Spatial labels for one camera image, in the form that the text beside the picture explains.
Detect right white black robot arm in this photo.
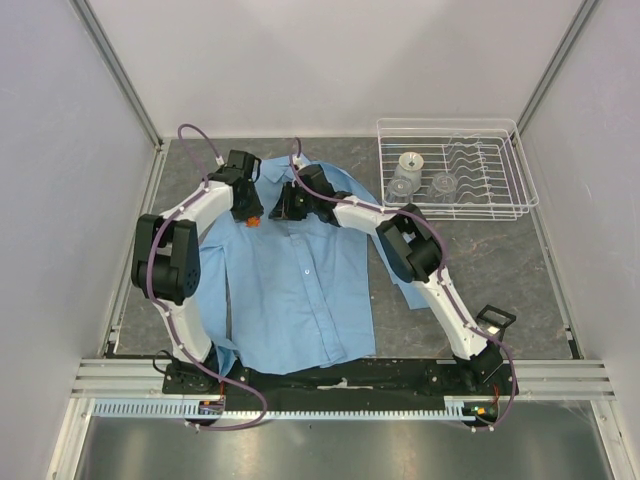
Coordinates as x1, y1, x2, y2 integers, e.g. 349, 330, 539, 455
269, 182, 503, 394

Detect purple cable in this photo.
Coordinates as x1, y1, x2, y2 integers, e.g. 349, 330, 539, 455
289, 137, 516, 434
142, 122, 269, 434

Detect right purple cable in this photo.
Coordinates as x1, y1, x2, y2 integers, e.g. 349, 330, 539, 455
289, 137, 516, 434

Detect right aluminium frame post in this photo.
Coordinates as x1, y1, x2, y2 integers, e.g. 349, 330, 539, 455
516, 0, 601, 133

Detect aluminium frame post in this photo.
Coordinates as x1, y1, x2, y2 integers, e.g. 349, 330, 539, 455
516, 0, 601, 133
70, 0, 164, 150

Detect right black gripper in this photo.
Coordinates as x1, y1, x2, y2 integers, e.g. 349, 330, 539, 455
269, 182, 316, 222

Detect clear glass lying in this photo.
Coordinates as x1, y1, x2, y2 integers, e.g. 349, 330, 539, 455
426, 172, 458, 204
384, 177, 414, 205

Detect small black framed stand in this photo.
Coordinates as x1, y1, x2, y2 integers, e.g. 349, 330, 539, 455
476, 304, 517, 341

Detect aluminium front rail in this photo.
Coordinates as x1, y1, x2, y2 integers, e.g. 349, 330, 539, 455
71, 359, 615, 400

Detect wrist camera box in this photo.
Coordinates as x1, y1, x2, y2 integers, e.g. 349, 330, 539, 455
297, 164, 334, 197
226, 149, 262, 176

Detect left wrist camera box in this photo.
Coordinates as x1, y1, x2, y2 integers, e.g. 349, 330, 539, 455
226, 149, 262, 176

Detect slotted grey cable duct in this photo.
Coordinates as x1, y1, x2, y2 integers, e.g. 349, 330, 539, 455
92, 399, 497, 421

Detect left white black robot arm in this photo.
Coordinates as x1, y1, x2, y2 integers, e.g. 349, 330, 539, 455
131, 167, 264, 393

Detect clear glass with gold base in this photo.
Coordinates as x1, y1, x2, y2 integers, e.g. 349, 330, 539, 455
394, 151, 424, 189

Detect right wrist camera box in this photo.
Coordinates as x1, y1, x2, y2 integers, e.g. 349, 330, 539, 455
297, 164, 334, 197

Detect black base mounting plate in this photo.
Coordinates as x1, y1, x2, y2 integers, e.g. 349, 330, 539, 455
157, 358, 519, 411

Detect clear glass lying right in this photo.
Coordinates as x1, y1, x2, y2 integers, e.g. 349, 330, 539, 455
426, 172, 458, 204

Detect clear glass lying left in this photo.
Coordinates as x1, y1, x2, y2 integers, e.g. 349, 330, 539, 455
384, 177, 414, 205

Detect white wire dish rack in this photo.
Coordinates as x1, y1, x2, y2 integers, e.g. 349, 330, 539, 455
377, 118, 539, 221

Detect left aluminium frame post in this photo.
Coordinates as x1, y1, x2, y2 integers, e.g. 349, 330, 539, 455
70, 0, 164, 150

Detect light blue button shirt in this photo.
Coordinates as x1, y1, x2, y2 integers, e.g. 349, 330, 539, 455
195, 154, 440, 375

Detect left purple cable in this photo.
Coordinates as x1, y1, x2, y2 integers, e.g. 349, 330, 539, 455
142, 122, 269, 434

